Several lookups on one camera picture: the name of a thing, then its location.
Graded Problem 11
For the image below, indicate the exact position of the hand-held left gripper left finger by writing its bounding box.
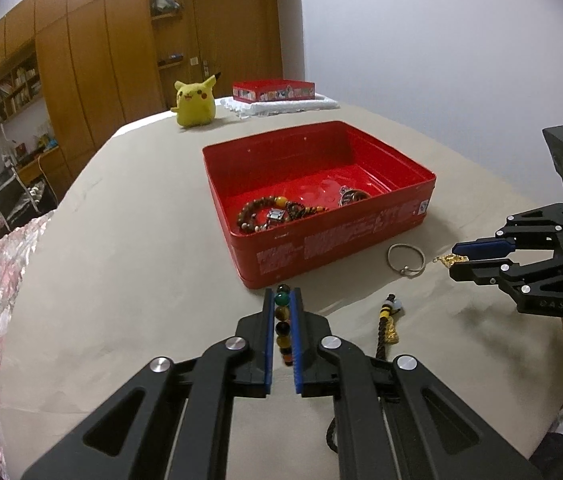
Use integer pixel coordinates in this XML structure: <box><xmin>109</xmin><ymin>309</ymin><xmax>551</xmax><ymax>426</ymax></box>
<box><xmin>22</xmin><ymin>287</ymin><xmax>275</xmax><ymax>480</ymax></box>

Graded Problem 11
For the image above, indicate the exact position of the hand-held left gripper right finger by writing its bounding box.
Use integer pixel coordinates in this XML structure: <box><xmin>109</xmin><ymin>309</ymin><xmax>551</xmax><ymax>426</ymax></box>
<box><xmin>291</xmin><ymin>287</ymin><xmax>545</xmax><ymax>480</ymax></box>

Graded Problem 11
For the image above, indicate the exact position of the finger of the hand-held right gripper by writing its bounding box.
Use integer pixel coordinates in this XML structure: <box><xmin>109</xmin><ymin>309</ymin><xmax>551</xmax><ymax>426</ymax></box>
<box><xmin>451</xmin><ymin>202</ymin><xmax>563</xmax><ymax>261</ymax></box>
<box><xmin>448</xmin><ymin>254</ymin><xmax>563</xmax><ymax>302</ymax></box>

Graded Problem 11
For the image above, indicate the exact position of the multicoloured bead bracelet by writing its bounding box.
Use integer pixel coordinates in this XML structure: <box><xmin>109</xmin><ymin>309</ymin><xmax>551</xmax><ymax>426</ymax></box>
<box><xmin>274</xmin><ymin>284</ymin><xmax>295</xmax><ymax>368</ymax></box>

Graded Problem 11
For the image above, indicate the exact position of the red tin box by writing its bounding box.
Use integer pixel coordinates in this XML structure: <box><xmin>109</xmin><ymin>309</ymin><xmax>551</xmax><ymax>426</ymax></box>
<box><xmin>202</xmin><ymin>120</ymin><xmax>436</xmax><ymax>291</ymax></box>

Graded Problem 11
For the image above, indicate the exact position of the brown wooden ring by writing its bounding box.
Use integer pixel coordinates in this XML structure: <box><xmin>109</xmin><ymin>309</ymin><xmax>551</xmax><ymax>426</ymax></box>
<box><xmin>340</xmin><ymin>189</ymin><xmax>372</xmax><ymax>207</ymax></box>

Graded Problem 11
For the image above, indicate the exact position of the brown bead bracelet amber bead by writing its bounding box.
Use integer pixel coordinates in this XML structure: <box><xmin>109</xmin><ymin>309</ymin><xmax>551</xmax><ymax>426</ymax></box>
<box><xmin>236</xmin><ymin>197</ymin><xmax>292</xmax><ymax>235</ymax></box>

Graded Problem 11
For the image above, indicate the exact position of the silver bangle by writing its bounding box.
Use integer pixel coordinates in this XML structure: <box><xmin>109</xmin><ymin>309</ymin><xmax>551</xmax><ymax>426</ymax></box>
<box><xmin>387</xmin><ymin>243</ymin><xmax>425</xmax><ymax>277</ymax></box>

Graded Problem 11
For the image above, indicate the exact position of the beige bed sheet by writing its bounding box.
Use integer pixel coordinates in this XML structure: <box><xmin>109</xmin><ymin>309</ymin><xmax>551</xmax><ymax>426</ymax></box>
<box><xmin>0</xmin><ymin>102</ymin><xmax>563</xmax><ymax>480</ymax></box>

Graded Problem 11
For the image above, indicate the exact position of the white lace cloth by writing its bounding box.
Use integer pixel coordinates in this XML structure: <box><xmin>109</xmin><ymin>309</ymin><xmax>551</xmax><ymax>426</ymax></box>
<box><xmin>219</xmin><ymin>94</ymin><xmax>339</xmax><ymax>120</ymax></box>

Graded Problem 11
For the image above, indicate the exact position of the red tin lid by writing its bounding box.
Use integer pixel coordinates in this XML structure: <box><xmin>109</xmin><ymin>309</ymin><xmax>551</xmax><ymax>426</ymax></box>
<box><xmin>232</xmin><ymin>79</ymin><xmax>316</xmax><ymax>103</ymax></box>

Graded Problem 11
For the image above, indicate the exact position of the yellow plush toy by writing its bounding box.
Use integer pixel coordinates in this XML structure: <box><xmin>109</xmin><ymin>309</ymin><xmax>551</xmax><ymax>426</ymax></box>
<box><xmin>170</xmin><ymin>71</ymin><xmax>222</xmax><ymax>128</ymax></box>

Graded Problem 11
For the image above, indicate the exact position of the wooden desk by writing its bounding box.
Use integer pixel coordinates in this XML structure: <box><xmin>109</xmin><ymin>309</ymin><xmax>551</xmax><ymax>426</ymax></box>
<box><xmin>14</xmin><ymin>147</ymin><xmax>75</xmax><ymax>196</ymax></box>

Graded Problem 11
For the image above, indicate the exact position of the black metal chair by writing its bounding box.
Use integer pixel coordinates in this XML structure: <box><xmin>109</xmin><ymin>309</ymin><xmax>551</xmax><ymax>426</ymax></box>
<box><xmin>0</xmin><ymin>167</ymin><xmax>57</xmax><ymax>231</ymax></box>

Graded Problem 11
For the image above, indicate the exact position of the wooden door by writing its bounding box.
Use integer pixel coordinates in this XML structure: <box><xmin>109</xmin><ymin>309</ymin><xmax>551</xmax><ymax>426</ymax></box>
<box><xmin>182</xmin><ymin>0</ymin><xmax>285</xmax><ymax>111</ymax></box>

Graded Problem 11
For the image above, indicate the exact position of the wooden wardrobe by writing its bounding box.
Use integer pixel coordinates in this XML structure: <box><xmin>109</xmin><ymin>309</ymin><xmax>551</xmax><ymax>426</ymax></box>
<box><xmin>0</xmin><ymin>0</ymin><xmax>302</xmax><ymax>196</ymax></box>

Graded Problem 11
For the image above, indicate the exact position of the bookshelf with books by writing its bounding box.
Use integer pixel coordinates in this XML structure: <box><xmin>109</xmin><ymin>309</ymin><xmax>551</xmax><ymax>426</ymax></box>
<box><xmin>0</xmin><ymin>52</ymin><xmax>42</xmax><ymax>133</ymax></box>

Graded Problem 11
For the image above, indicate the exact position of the black cord keychain gold charm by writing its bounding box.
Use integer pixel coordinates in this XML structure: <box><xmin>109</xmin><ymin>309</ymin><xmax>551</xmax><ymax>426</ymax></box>
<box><xmin>325</xmin><ymin>294</ymin><xmax>405</xmax><ymax>456</ymax></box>

